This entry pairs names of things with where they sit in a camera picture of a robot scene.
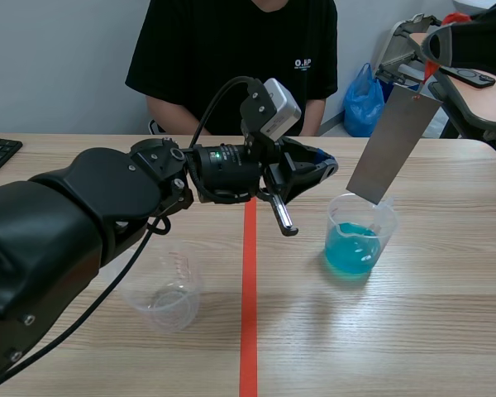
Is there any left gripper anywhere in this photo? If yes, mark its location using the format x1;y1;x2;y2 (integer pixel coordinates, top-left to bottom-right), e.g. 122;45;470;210
188;77;341;238

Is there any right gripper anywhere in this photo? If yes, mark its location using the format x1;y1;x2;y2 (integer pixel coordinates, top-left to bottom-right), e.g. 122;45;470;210
422;2;496;88

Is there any grey metal plate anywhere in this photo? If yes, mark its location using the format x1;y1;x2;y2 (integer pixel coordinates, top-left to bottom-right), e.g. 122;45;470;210
346;12;469;206

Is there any desk with wooden top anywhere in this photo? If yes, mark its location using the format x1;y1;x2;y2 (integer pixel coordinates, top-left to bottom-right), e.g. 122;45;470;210
408;31;496;134

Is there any blue plastic bag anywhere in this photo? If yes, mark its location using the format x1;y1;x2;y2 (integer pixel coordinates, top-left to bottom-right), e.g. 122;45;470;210
342;62;386;139

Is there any clear beaker with blue liquid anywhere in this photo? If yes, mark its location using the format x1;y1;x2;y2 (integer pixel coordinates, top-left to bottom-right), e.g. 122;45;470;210
323;193;398;283

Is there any person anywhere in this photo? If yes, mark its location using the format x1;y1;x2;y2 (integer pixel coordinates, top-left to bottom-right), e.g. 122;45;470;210
125;0;340;138

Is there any empty clear plastic beaker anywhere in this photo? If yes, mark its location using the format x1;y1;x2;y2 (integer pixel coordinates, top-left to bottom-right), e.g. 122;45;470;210
121;246;206;334

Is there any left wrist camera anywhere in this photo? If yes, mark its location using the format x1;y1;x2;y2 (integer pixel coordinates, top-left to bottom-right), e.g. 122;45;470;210
259;78;303;140

